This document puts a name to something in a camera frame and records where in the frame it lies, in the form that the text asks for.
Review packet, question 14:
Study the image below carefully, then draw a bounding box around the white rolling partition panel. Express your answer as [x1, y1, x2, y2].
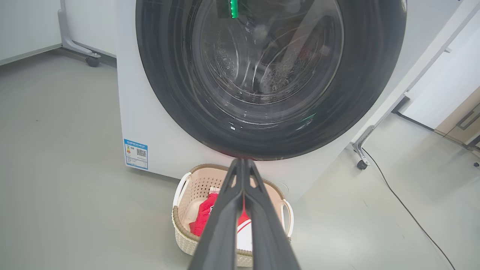
[351, 0, 480, 170]
[0, 0, 117, 68]

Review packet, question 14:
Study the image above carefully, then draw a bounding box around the blue white energy label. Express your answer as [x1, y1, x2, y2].
[124, 139, 148, 170]

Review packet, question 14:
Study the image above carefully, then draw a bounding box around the light wooden cabinet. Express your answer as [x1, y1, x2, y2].
[435, 86, 480, 150]

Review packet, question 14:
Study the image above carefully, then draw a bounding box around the black round washing machine door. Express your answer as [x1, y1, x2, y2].
[135, 0, 408, 161]

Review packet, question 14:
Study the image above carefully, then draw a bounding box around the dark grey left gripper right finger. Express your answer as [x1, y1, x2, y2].
[243, 159, 301, 270]

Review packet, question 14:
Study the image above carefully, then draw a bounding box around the white washing machine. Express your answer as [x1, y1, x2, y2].
[114, 0, 465, 205]

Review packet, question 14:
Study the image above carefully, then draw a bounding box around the cream perforated laundry basket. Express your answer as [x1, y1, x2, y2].
[172, 163, 295, 267]

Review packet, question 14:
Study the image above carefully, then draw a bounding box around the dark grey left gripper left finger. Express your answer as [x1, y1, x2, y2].
[187, 158, 244, 270]

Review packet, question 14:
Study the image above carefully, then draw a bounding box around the red white jersey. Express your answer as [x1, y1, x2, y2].
[189, 187, 252, 252]

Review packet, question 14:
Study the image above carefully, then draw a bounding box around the stainless steel washer drum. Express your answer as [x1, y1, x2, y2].
[202, 0, 338, 109]

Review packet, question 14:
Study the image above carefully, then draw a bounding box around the black floor power cable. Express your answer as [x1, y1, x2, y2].
[362, 148, 456, 270]

